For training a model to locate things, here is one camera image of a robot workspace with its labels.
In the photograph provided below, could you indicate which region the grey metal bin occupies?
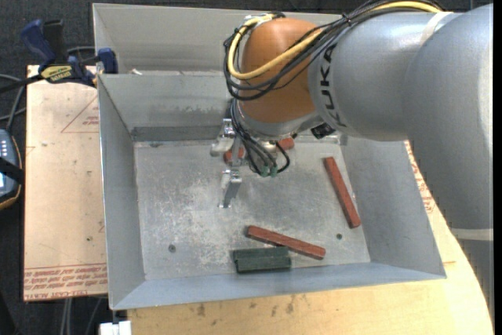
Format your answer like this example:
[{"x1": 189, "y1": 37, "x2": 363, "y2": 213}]
[{"x1": 92, "y1": 2, "x2": 447, "y2": 311}]

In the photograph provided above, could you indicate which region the dark green flat block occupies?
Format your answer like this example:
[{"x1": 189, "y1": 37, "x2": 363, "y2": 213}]
[
  {"x1": 232, "y1": 246, "x2": 290, "y2": 260},
  {"x1": 235, "y1": 255, "x2": 293, "y2": 274}
]

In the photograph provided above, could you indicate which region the black cylinder on white bracket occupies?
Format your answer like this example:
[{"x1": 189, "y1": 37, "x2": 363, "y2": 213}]
[{"x1": 311, "y1": 122, "x2": 336, "y2": 140}]

